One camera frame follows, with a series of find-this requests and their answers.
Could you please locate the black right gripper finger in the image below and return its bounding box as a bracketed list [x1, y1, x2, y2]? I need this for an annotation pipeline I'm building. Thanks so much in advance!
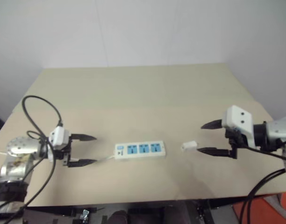
[196, 147, 233, 158]
[200, 119, 223, 130]

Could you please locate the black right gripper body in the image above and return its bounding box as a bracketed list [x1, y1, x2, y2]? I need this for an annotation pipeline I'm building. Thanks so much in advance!
[224, 127, 249, 160]

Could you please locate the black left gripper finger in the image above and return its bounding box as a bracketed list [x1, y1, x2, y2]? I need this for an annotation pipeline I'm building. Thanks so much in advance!
[68, 159, 99, 168]
[71, 133, 97, 142]

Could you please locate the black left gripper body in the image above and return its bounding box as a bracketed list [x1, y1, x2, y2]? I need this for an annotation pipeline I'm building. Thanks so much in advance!
[51, 135, 73, 168]

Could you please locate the small white plug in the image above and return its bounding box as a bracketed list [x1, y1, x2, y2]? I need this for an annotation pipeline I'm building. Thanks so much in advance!
[180, 140, 197, 152]

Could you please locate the white blue power strip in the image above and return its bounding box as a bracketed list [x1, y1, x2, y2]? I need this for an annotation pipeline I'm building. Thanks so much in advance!
[114, 140, 166, 161]

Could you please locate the small metal clamp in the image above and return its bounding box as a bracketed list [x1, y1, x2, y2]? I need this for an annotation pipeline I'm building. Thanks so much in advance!
[79, 209, 90, 221]

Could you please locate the orange object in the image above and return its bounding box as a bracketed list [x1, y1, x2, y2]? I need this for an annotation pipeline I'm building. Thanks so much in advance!
[234, 190, 286, 224]

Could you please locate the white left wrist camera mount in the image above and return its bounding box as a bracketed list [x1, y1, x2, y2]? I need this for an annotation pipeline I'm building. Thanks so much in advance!
[48, 126, 71, 162]

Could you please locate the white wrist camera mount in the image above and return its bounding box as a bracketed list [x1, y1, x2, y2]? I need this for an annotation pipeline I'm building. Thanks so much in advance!
[222, 105, 261, 150]
[48, 126, 71, 162]

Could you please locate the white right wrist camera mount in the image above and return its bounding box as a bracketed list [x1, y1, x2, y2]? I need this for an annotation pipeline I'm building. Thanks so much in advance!
[222, 105, 261, 150]

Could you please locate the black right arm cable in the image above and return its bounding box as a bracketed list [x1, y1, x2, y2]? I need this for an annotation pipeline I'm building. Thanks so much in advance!
[240, 146, 286, 224]

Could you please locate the black table frame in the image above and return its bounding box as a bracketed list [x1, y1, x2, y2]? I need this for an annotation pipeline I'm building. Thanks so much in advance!
[23, 198, 236, 224]

